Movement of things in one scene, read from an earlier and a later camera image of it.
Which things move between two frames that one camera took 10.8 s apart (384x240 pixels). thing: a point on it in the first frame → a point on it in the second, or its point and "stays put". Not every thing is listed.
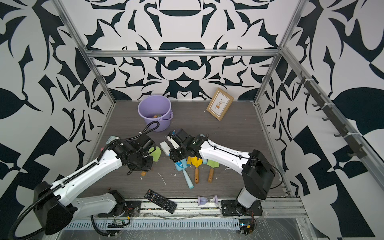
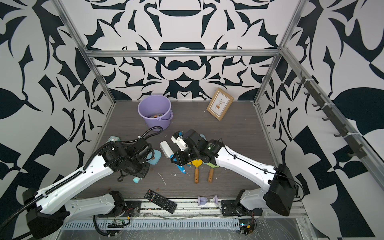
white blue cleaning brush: (166, 148) stays put
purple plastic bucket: (156, 108) stays put
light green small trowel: (213, 165) stays put
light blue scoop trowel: (182, 165) → (154, 159)
